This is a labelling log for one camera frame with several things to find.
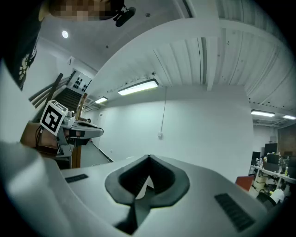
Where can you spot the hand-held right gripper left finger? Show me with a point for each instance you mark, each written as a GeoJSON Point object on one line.
{"type": "Point", "coordinates": [92, 185]}

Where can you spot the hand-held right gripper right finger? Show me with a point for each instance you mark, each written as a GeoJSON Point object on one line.
{"type": "Point", "coordinates": [199, 203]}

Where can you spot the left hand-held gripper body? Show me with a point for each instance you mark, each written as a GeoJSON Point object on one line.
{"type": "Point", "coordinates": [52, 118]}

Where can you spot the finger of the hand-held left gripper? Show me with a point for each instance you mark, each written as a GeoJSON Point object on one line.
{"type": "Point", "coordinates": [94, 132]}
{"type": "Point", "coordinates": [86, 125]}

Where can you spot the person's left forearm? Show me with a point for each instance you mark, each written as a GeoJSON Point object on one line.
{"type": "Point", "coordinates": [31, 136]}

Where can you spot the person's left hand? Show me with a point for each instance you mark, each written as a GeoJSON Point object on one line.
{"type": "Point", "coordinates": [75, 134]}

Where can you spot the dark staircase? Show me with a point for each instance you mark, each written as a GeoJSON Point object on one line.
{"type": "Point", "coordinates": [68, 98]}

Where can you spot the long ceiling light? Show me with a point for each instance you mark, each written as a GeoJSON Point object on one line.
{"type": "Point", "coordinates": [101, 100]}
{"type": "Point", "coordinates": [262, 113]}
{"type": "Point", "coordinates": [289, 117]}
{"type": "Point", "coordinates": [138, 87]}

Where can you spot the dark stair handrail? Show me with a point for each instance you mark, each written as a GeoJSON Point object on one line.
{"type": "Point", "coordinates": [48, 89]}

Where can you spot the white panel with black dots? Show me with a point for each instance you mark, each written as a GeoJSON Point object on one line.
{"type": "Point", "coordinates": [81, 82]}

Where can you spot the red storage box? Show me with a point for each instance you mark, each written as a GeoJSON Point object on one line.
{"type": "Point", "coordinates": [244, 183]}

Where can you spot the black office chair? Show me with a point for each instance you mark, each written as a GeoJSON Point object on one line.
{"type": "Point", "coordinates": [264, 199]}

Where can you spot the person's black printed t-shirt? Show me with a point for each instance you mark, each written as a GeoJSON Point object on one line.
{"type": "Point", "coordinates": [23, 46]}

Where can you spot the white office desk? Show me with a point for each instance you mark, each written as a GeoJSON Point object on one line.
{"type": "Point", "coordinates": [273, 172]}

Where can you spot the round ceiling light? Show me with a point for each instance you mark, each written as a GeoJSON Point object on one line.
{"type": "Point", "coordinates": [65, 34]}

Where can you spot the black monitor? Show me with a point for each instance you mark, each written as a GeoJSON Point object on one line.
{"type": "Point", "coordinates": [271, 148]}

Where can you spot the person's head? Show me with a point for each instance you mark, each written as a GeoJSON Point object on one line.
{"type": "Point", "coordinates": [81, 9]}

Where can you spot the white wall switch box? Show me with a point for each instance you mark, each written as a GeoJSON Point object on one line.
{"type": "Point", "coordinates": [160, 135]}

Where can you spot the white wall conduit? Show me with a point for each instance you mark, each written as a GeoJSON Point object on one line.
{"type": "Point", "coordinates": [164, 108]}

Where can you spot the black head camera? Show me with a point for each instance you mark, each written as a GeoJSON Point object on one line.
{"type": "Point", "coordinates": [125, 16]}

